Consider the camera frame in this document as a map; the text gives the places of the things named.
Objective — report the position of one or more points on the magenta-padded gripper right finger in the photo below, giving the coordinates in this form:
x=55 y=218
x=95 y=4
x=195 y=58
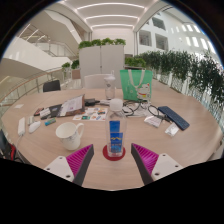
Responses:
x=146 y=160

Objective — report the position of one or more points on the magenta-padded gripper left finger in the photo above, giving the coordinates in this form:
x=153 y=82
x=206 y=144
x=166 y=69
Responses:
x=78 y=160

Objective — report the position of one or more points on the clear blue-labelled water bottle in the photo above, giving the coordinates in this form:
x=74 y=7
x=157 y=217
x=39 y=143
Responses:
x=116 y=133

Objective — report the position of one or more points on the white ceramic mug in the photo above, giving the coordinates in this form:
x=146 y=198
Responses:
x=68 y=135

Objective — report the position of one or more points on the flat round red coaster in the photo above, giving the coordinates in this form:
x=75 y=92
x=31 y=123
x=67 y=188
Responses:
x=106 y=156

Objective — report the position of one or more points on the white plastic packet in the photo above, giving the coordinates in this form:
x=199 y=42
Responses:
x=153 y=121
x=172 y=129

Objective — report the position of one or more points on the colourful sticker sheet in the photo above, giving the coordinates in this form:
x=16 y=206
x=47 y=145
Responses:
x=90 y=114

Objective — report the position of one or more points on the small teal box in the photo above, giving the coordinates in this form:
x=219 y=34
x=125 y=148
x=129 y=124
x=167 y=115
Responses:
x=50 y=121

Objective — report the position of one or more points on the white computer mouse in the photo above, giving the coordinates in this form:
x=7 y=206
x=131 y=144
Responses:
x=34 y=127

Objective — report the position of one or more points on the open paper booklet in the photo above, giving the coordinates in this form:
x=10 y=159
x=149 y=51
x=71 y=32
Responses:
x=71 y=105

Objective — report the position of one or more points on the black notebook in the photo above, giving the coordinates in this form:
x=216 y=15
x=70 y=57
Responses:
x=55 y=109

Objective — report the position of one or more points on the black wallet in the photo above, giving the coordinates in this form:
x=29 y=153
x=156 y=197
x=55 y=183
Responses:
x=91 y=101

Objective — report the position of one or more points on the dark red phone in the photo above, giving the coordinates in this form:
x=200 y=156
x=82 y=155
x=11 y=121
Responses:
x=38 y=111

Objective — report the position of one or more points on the white power strip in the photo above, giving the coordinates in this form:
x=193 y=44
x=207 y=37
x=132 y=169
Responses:
x=21 y=126

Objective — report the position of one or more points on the red and black chair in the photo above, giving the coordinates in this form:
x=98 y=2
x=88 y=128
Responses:
x=7 y=146

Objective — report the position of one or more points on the green tote bag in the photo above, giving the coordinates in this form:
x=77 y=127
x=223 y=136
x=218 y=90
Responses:
x=136 y=85

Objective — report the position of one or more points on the clear white-lidded shaker bottle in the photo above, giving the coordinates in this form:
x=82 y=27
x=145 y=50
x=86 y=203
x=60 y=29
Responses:
x=109 y=88

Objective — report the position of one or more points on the white chair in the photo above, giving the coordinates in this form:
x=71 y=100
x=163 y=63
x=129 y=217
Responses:
x=95 y=81

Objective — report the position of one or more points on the low planter with plants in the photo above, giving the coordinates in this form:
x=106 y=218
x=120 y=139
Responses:
x=135 y=62

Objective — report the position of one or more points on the row of green hedge plants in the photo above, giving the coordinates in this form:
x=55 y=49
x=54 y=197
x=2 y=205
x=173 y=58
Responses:
x=196 y=73

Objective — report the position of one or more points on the white cabinet with plants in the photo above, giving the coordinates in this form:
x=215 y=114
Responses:
x=100 y=60

